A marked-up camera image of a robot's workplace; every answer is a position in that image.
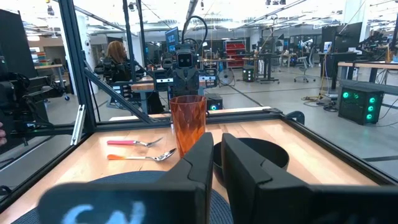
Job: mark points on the monitor with blue screen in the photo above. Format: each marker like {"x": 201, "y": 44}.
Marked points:
{"x": 171, "y": 39}

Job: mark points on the black frame hook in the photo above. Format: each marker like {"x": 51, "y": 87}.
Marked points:
{"x": 295, "y": 115}

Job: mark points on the red storage shelf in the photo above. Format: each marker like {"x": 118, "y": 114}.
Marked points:
{"x": 235, "y": 53}

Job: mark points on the black bowl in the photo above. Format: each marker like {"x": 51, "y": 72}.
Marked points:
{"x": 273, "y": 155}

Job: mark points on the orange faceted plastic tumbler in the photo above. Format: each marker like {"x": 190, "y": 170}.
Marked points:
{"x": 186, "y": 124}

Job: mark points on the silver metal bracket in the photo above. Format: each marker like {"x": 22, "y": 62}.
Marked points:
{"x": 77, "y": 124}

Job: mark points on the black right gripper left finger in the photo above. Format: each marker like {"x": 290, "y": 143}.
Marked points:
{"x": 192, "y": 186}

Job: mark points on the black partition panel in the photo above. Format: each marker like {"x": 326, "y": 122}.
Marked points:
{"x": 15, "y": 40}

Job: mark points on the person's hand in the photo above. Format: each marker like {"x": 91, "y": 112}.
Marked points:
{"x": 2, "y": 133}

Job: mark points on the black aluminium table frame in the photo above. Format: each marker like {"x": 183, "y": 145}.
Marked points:
{"x": 77, "y": 62}

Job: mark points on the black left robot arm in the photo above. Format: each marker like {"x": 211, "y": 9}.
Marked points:
{"x": 208, "y": 77}

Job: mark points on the round floor fan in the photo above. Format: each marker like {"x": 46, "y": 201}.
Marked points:
{"x": 226, "y": 76}

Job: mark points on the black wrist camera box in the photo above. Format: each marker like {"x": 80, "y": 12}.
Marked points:
{"x": 185, "y": 59}

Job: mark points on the dark round woven placemat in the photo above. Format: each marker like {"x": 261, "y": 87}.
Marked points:
{"x": 124, "y": 177}

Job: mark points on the person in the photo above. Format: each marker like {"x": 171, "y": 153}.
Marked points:
{"x": 116, "y": 53}

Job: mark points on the grey office chair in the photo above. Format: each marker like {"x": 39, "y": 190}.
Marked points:
{"x": 304, "y": 67}

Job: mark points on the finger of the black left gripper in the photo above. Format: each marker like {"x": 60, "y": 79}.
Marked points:
{"x": 192, "y": 81}
{"x": 179, "y": 81}

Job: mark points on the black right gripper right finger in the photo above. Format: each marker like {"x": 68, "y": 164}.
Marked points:
{"x": 248, "y": 186}

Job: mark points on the wooden top desk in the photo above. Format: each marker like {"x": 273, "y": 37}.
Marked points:
{"x": 373, "y": 65}

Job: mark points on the large black monitor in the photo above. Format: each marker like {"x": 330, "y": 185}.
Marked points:
{"x": 345, "y": 37}

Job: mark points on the small green-lit computer tower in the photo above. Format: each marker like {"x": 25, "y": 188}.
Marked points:
{"x": 248, "y": 74}
{"x": 214, "y": 102}

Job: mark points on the large green-lit computer tower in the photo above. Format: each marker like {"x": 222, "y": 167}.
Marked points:
{"x": 357, "y": 105}

